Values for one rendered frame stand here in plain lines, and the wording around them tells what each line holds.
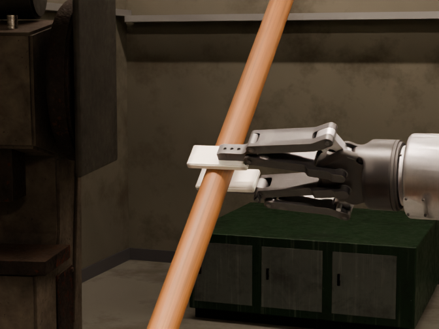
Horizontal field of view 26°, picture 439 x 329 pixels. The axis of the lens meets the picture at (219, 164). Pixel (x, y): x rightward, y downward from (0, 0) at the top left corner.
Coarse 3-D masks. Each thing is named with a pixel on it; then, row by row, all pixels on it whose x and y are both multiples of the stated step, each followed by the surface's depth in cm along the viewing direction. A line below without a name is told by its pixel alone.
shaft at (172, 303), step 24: (288, 0) 124; (264, 24) 120; (264, 48) 117; (264, 72) 115; (240, 96) 112; (240, 120) 110; (216, 144) 108; (216, 192) 103; (192, 216) 101; (216, 216) 102; (192, 240) 98; (192, 264) 97; (168, 288) 95; (192, 288) 96; (168, 312) 93
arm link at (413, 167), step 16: (416, 144) 96; (432, 144) 95; (400, 160) 97; (416, 160) 95; (432, 160) 94; (400, 176) 96; (416, 176) 94; (432, 176) 94; (400, 192) 97; (416, 192) 95; (432, 192) 94; (416, 208) 96; (432, 208) 95
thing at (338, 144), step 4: (328, 128) 98; (332, 128) 98; (320, 132) 98; (324, 132) 98; (328, 132) 97; (332, 132) 97; (316, 136) 98; (336, 136) 98; (336, 140) 98; (340, 140) 98; (336, 144) 98; (340, 144) 98; (344, 144) 99; (328, 148) 99; (332, 148) 98; (336, 148) 98; (340, 148) 98; (344, 148) 98; (348, 148) 99; (352, 148) 99
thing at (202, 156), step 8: (192, 152) 106; (200, 152) 106; (208, 152) 106; (216, 152) 105; (192, 160) 105; (200, 160) 105; (208, 160) 105; (216, 160) 105; (208, 168) 105; (216, 168) 104; (224, 168) 104; (232, 168) 104; (240, 168) 103
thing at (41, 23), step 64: (0, 0) 595; (0, 64) 554; (64, 64) 547; (0, 128) 560; (64, 128) 556; (0, 192) 569; (64, 192) 618; (0, 256) 573; (64, 256) 595; (0, 320) 569; (64, 320) 619
